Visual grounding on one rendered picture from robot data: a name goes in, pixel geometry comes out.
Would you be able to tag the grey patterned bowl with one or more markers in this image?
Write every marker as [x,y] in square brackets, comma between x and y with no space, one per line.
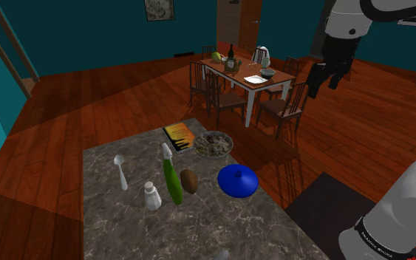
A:
[213,144]

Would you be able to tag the brown wooden door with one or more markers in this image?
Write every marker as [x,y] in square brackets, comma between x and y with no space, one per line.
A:
[247,25]

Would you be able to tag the wooden dining table white legs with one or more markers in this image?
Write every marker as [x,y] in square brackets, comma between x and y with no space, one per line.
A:
[243,77]

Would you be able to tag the green spray bottle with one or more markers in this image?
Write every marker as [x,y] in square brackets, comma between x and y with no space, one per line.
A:
[172,182]

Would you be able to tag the dark wooden chair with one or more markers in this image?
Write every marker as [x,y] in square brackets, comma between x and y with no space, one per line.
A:
[259,55]
[227,99]
[196,81]
[281,108]
[208,51]
[291,66]

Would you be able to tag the brown kiwi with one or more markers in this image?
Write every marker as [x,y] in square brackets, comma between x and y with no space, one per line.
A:
[189,181]

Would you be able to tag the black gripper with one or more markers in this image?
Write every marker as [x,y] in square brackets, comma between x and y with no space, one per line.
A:
[339,54]

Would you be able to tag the orange and black book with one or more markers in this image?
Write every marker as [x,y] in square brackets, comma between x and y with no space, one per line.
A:
[180,137]

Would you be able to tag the grey framed wall picture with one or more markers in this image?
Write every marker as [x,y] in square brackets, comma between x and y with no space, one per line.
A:
[159,9]

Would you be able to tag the dark robot stand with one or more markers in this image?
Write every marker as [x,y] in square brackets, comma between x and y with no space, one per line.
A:
[323,212]

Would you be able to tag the blue round lid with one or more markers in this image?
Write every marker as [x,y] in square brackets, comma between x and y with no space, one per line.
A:
[238,182]

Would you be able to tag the white spoon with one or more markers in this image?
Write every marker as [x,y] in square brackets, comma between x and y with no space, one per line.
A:
[121,172]

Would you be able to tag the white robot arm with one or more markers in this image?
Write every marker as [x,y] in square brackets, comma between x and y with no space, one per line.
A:
[405,209]

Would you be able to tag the white salt shaker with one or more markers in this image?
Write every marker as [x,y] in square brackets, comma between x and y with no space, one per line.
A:
[152,200]

